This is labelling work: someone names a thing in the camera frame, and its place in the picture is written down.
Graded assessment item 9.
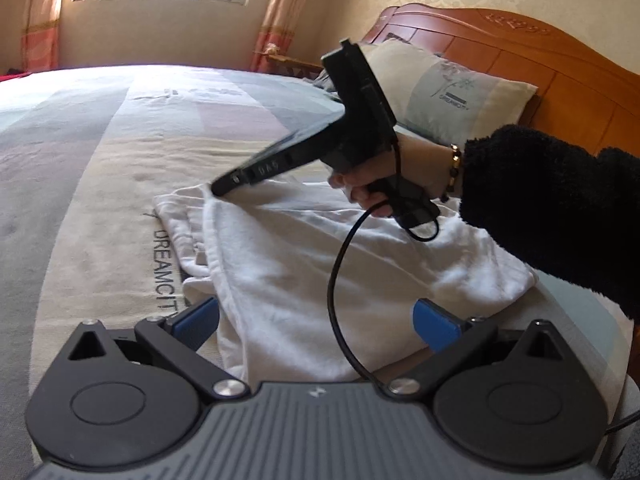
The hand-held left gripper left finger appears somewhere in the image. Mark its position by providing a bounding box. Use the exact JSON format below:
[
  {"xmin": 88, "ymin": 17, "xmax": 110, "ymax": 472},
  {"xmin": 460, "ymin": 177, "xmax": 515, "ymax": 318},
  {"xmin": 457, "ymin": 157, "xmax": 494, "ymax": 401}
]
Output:
[{"xmin": 67, "ymin": 296, "xmax": 251, "ymax": 403}]

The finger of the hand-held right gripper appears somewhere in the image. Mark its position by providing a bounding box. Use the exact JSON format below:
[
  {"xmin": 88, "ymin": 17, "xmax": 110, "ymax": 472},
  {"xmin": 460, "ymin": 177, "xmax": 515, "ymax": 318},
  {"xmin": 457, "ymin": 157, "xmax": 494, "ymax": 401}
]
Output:
[{"xmin": 210, "ymin": 167, "xmax": 252, "ymax": 199}]

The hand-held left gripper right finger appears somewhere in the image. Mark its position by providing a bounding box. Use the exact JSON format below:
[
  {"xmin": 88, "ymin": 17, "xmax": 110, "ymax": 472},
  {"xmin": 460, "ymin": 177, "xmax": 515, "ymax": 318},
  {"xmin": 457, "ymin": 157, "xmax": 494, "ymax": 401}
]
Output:
[{"xmin": 383, "ymin": 297, "xmax": 567, "ymax": 403}]

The white printed t-shirt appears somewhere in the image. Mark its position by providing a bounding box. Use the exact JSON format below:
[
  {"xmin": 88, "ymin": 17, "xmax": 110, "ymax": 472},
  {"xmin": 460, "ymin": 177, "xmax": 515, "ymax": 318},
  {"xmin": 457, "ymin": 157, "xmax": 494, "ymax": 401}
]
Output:
[{"xmin": 152, "ymin": 177, "xmax": 539, "ymax": 387}]

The person's right hand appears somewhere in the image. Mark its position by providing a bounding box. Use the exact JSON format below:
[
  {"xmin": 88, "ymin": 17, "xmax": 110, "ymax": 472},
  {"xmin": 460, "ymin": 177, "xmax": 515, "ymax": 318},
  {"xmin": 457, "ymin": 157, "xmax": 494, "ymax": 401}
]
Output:
[{"xmin": 327, "ymin": 132, "xmax": 453, "ymax": 206}]

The grey cloth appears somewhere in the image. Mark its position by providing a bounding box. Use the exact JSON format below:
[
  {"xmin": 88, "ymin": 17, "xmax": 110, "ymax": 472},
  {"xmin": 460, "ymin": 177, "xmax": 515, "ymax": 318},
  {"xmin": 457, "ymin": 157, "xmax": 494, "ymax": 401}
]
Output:
[{"xmin": 312, "ymin": 67, "xmax": 342, "ymax": 94}]

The wooden bedside shelf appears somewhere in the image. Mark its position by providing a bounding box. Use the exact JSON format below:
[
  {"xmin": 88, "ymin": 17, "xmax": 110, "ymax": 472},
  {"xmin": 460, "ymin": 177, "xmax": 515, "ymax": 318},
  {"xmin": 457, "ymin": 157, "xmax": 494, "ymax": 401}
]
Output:
[{"xmin": 252, "ymin": 49, "xmax": 327, "ymax": 82}]

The pastel striped pillow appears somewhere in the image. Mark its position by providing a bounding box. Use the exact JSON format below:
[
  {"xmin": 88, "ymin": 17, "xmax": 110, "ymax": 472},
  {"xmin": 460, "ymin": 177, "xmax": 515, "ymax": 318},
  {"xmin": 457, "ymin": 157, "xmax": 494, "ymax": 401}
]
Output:
[{"xmin": 350, "ymin": 40, "xmax": 539, "ymax": 144}]

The pink orange curtain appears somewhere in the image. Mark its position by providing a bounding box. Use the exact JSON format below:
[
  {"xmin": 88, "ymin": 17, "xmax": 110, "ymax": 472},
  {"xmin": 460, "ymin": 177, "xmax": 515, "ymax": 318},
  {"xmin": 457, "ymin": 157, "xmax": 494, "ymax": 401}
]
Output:
[
  {"xmin": 20, "ymin": 0, "xmax": 72, "ymax": 72},
  {"xmin": 250, "ymin": 0, "xmax": 322, "ymax": 74}
]

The bed with patchwork sheet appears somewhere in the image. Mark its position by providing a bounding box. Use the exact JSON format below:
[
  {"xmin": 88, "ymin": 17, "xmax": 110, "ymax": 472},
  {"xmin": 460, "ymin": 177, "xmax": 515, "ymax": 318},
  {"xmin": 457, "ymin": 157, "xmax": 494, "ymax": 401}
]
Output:
[{"xmin": 0, "ymin": 64, "xmax": 640, "ymax": 461}]

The wooden headboard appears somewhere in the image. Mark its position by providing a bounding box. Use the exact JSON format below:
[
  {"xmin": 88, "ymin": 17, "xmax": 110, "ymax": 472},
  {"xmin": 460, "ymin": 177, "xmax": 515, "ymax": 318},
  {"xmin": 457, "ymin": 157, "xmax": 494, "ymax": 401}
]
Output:
[{"xmin": 360, "ymin": 2, "xmax": 640, "ymax": 162}]

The bead bracelet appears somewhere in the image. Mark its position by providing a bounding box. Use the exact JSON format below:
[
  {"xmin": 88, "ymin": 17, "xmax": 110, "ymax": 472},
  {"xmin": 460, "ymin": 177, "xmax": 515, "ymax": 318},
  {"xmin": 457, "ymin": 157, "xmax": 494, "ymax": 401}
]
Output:
[{"xmin": 442, "ymin": 143, "xmax": 464, "ymax": 204}]

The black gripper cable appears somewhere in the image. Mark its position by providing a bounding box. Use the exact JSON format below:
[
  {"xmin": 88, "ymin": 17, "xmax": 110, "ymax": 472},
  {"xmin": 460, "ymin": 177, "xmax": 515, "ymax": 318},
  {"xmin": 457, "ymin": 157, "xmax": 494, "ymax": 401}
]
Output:
[{"xmin": 327, "ymin": 135, "xmax": 442, "ymax": 387}]

